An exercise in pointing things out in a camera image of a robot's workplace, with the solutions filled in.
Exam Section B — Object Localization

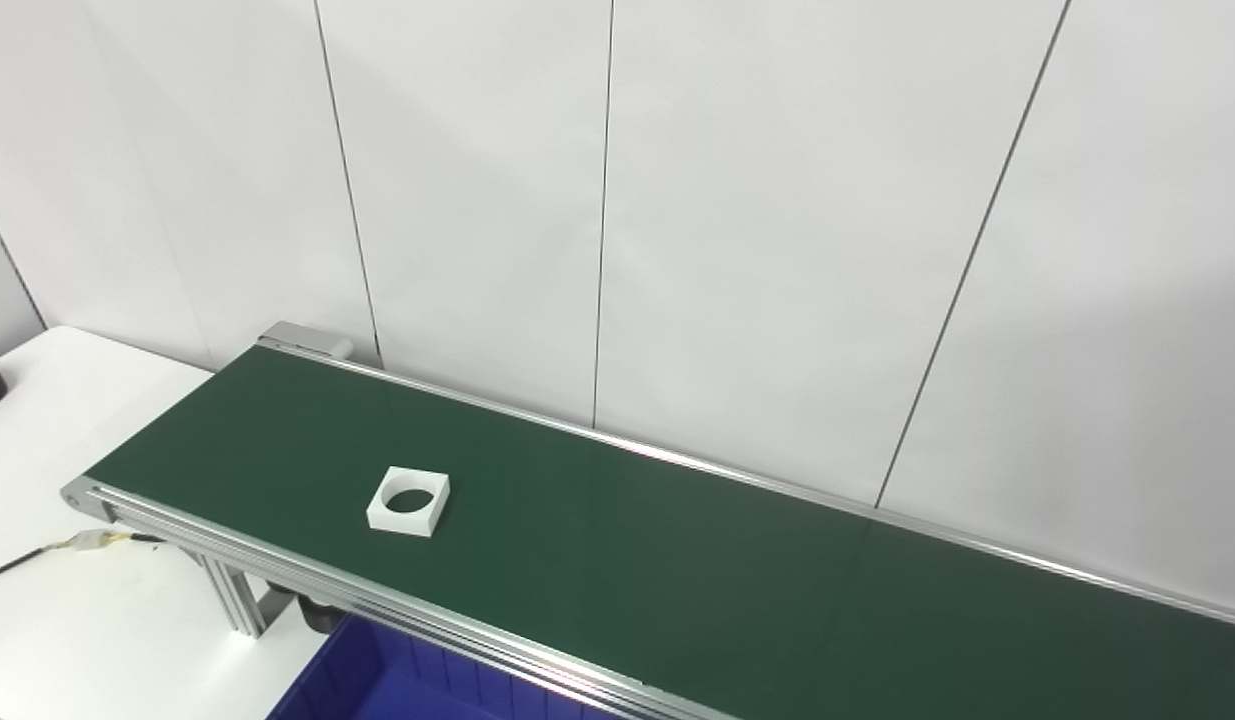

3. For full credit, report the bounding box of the white square part with hole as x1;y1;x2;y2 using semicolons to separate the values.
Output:
366;466;451;538

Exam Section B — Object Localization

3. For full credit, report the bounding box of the green conveyor belt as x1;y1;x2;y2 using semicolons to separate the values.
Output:
62;320;1235;720
85;345;1235;720

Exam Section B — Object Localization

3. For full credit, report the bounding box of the dark conveyor motor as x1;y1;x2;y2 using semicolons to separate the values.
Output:
290;590;345;636

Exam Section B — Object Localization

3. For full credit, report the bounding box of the blue bin with white parts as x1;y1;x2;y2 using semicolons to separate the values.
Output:
267;612;618;720

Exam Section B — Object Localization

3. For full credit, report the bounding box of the aluminium conveyor leg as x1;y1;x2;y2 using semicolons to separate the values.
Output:
190;548;270;639

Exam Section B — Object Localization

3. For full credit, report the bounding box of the black cable with taped connector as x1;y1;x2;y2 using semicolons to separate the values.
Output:
0;530;168;587

